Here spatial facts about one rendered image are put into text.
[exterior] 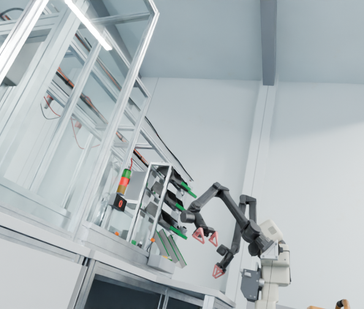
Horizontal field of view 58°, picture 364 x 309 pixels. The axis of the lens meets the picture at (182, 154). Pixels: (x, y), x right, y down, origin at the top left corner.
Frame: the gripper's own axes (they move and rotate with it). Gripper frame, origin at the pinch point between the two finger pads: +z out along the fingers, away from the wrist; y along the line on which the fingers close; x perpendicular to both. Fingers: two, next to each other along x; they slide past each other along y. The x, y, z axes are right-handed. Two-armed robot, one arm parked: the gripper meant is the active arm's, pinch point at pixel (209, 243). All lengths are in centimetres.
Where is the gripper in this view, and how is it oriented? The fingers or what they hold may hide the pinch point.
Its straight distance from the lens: 175.1
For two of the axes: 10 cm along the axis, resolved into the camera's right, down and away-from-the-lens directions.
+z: 3.4, 5.9, -7.4
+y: 7.4, 3.1, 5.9
